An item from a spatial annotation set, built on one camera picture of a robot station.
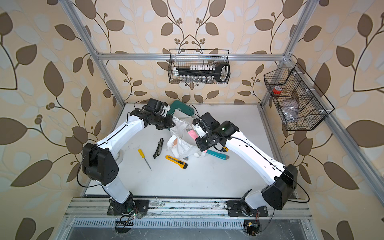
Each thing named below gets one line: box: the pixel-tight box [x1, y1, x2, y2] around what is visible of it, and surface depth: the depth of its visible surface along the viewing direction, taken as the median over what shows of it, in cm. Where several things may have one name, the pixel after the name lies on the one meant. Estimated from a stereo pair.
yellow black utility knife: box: [164, 155, 188, 169], surface depth 91 cm
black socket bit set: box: [173, 62, 231, 83], surface depth 86 cm
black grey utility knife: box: [152, 137, 164, 160], surface depth 98 cm
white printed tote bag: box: [166, 109, 207, 159], surface depth 88 cm
